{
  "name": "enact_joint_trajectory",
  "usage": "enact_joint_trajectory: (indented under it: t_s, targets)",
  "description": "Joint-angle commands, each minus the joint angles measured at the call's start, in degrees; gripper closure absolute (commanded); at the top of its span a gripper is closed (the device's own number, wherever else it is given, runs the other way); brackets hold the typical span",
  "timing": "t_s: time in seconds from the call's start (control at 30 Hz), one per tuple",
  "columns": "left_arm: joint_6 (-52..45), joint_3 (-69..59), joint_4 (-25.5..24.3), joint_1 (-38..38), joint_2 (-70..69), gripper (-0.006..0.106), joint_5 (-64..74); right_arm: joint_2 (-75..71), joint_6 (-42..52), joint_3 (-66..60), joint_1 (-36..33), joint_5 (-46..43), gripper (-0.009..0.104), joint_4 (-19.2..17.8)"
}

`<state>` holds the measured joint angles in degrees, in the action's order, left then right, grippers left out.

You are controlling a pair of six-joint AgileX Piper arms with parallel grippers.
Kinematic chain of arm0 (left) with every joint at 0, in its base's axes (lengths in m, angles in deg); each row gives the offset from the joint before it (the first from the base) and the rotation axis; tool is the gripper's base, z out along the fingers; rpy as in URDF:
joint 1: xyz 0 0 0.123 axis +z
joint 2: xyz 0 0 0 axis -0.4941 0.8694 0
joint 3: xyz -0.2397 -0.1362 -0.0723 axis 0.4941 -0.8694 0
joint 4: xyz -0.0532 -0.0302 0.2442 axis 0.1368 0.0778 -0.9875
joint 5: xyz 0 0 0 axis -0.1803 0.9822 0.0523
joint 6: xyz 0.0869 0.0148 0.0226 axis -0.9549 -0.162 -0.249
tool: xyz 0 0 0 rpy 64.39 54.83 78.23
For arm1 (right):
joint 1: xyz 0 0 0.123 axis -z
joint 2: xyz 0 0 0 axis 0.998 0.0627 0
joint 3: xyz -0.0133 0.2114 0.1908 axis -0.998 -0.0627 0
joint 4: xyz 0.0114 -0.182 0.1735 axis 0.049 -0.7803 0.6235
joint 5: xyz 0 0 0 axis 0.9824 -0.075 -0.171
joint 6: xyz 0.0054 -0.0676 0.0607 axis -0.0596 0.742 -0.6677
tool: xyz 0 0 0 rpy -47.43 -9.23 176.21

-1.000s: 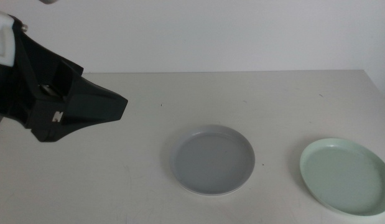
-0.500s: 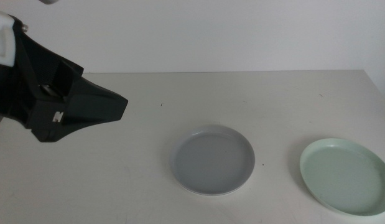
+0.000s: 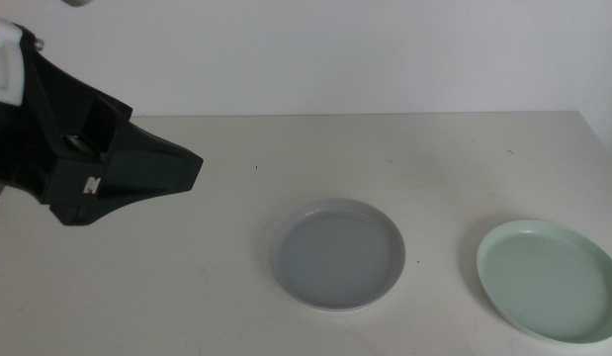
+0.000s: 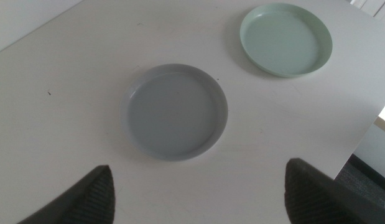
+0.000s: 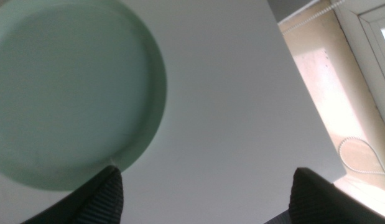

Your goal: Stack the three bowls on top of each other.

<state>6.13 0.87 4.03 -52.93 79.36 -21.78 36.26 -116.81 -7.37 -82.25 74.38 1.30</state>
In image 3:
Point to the grey shallow bowl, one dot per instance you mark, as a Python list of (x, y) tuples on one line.
[(337, 257)]

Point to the pale green shallow bowl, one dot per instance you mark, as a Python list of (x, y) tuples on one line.
[(548, 282)]

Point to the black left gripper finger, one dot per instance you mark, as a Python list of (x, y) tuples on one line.
[(137, 168), (63, 94)]

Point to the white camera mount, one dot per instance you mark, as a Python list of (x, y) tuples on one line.
[(4, 64)]

